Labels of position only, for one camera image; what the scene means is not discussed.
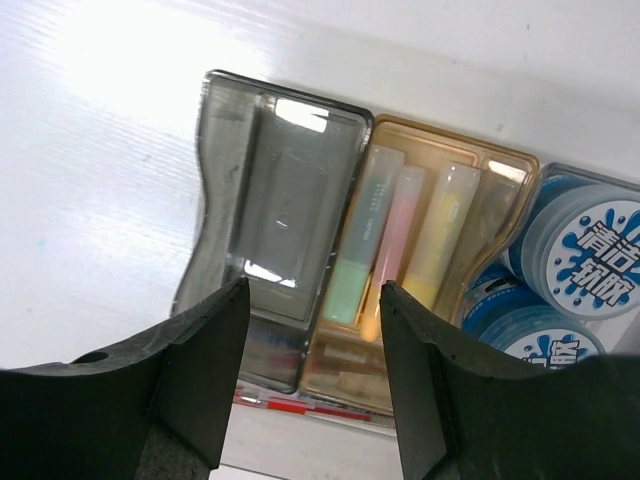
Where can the orange pink highlighter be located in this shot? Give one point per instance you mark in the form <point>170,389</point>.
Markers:
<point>405,199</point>

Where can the green highlighter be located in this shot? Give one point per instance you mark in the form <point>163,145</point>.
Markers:
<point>362,235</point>

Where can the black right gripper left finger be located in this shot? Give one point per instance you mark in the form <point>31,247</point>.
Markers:
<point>153,406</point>

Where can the yellow highlighter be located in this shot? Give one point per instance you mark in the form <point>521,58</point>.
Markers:
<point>448,208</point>

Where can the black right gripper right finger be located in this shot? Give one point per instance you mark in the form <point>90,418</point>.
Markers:
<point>464,410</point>

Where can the smoky plastic desk organizer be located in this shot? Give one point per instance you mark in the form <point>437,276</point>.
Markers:
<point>280,172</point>

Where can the red gel pen horizontal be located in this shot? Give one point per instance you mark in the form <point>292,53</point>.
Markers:
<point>308,406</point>

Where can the blue white glue jar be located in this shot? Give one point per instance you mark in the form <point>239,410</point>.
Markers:
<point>579,247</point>

